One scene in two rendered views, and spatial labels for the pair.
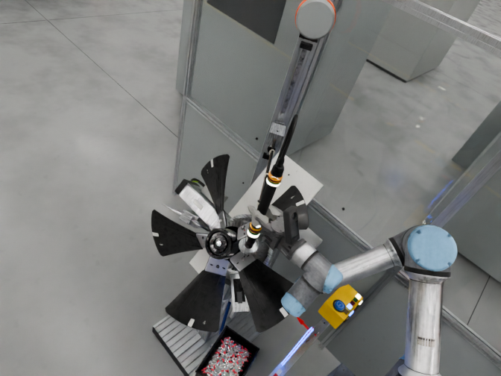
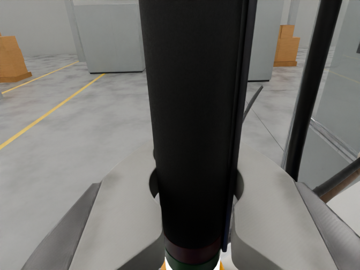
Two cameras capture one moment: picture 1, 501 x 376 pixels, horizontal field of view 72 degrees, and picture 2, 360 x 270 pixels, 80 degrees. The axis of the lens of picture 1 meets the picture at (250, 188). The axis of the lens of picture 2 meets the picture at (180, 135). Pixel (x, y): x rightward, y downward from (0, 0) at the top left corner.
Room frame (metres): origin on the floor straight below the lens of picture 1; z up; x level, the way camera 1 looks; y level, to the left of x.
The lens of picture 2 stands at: (0.75, -0.13, 1.54)
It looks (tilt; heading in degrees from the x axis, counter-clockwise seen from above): 28 degrees down; 60
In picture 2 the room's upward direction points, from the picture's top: 2 degrees counter-clockwise
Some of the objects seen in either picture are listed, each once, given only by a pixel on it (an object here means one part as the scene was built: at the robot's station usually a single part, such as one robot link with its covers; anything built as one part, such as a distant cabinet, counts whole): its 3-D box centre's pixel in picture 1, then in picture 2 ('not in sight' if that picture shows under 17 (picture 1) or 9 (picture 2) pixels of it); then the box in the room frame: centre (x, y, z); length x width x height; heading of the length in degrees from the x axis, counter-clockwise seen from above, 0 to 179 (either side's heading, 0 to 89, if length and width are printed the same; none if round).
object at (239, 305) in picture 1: (245, 290); not in sight; (0.79, -0.12, 0.98); 0.20 x 0.16 x 0.20; 147
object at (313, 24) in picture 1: (314, 17); not in sight; (1.51, -0.03, 1.88); 0.17 x 0.15 x 0.16; 57
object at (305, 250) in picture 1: (303, 253); not in sight; (0.69, -0.22, 1.46); 0.08 x 0.05 x 0.08; 147
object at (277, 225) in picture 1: (284, 237); not in sight; (0.73, -0.15, 1.45); 0.12 x 0.08 x 0.09; 57
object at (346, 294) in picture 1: (340, 305); not in sight; (0.84, -0.52, 1.02); 0.16 x 0.10 x 0.11; 147
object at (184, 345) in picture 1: (213, 326); not in sight; (1.03, -0.05, 0.04); 0.62 x 0.46 x 0.08; 147
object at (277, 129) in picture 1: (276, 134); not in sight; (1.42, -0.04, 1.36); 0.10 x 0.07 x 0.08; 2
